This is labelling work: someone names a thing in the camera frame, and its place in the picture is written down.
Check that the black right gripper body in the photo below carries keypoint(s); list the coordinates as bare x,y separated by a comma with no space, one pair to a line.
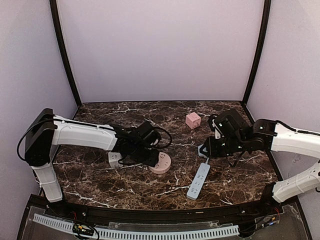
213,149

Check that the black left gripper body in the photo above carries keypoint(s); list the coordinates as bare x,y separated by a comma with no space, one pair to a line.
149,157

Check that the small blue plug adapter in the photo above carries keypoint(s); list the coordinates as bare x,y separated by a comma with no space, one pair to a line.
202,151

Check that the pink cube socket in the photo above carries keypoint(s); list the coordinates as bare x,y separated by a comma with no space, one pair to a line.
193,120

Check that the white cube socket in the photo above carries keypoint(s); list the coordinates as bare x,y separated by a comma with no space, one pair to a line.
113,160

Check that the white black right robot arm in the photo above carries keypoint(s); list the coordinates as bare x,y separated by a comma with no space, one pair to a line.
234,135

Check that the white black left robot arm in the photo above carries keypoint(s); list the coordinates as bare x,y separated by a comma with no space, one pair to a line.
140,144

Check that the round pink power strip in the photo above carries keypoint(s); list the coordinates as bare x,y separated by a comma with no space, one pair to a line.
163,165

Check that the blue power strip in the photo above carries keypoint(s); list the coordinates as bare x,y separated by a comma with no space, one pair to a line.
198,181

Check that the small circuit board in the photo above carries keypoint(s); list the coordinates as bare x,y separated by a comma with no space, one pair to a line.
82,230

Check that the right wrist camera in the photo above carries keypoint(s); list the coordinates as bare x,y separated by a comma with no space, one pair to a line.
213,127

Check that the black front rail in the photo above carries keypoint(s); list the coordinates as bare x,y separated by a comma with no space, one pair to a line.
236,214

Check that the white cable duct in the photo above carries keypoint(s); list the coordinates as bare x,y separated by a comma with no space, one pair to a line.
132,231

